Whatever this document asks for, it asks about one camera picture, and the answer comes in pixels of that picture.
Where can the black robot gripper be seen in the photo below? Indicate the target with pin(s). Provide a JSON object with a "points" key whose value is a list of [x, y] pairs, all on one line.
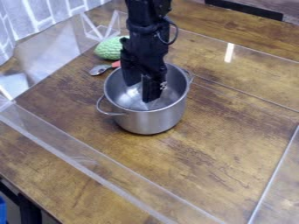
{"points": [[142, 57]]}

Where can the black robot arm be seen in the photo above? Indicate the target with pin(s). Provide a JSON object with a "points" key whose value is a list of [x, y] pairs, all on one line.
{"points": [[146, 12]]}

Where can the stainless steel pot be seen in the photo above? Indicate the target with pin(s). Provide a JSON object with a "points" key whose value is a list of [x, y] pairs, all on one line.
{"points": [[143, 115]]}

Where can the green knitted cloth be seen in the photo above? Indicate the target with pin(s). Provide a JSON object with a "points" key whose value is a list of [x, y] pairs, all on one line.
{"points": [[109, 48]]}

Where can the clear acrylic barrier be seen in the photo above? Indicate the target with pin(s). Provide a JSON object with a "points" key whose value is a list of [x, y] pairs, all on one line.
{"points": [[224, 168]]}

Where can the black bar at table edge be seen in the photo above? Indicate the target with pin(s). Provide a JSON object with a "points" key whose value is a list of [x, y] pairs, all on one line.
{"points": [[226, 4]]}

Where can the white patterned curtain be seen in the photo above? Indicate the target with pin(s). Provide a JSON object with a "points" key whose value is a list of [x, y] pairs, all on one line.
{"points": [[25, 17]]}

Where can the pink handled metal spoon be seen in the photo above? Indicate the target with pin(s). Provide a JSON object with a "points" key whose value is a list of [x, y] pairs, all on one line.
{"points": [[98, 70]]}

